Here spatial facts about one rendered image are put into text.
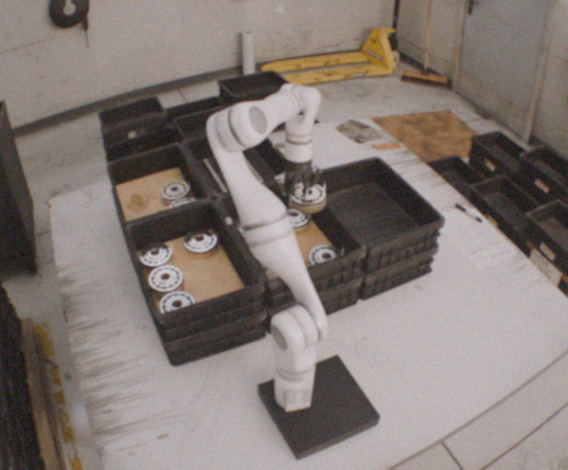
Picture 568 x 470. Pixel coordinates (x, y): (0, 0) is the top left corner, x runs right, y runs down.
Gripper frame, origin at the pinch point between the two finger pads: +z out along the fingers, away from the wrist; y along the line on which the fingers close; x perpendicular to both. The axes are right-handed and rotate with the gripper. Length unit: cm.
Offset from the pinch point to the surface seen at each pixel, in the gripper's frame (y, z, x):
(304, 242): 2.8, 17.4, -0.2
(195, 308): -37.4, 8.0, -20.1
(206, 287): -30.1, 17.7, -5.4
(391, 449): -6, 30, -69
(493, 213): 119, 55, 16
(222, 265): -22.8, 17.6, 1.2
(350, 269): 6.9, 13.3, -19.3
